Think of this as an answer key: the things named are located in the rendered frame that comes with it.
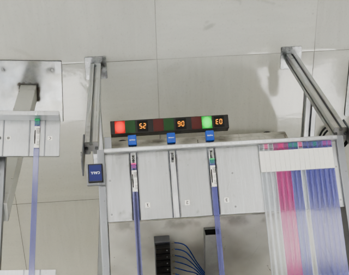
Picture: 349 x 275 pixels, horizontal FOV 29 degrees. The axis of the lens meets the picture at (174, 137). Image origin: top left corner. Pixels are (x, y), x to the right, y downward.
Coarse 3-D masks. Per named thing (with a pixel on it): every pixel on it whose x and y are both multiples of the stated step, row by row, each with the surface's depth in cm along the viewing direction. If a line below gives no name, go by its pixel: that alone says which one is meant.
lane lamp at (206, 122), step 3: (201, 117) 197; (204, 117) 197; (207, 117) 197; (210, 117) 197; (204, 120) 197; (207, 120) 197; (210, 120) 197; (204, 123) 196; (207, 123) 197; (210, 123) 197; (204, 126) 196; (207, 126) 196; (210, 126) 196
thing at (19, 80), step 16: (0, 64) 252; (16, 64) 252; (32, 64) 253; (48, 64) 253; (0, 80) 255; (16, 80) 255; (32, 80) 256; (48, 80) 256; (0, 96) 257; (16, 96) 258; (32, 96) 247; (48, 96) 259; (16, 160) 205; (16, 176) 203
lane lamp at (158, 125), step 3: (153, 120) 196; (156, 120) 196; (159, 120) 196; (162, 120) 196; (153, 123) 196; (156, 123) 196; (159, 123) 196; (162, 123) 196; (153, 126) 196; (156, 126) 196; (159, 126) 196; (162, 126) 196; (156, 129) 195; (159, 129) 195; (162, 129) 196
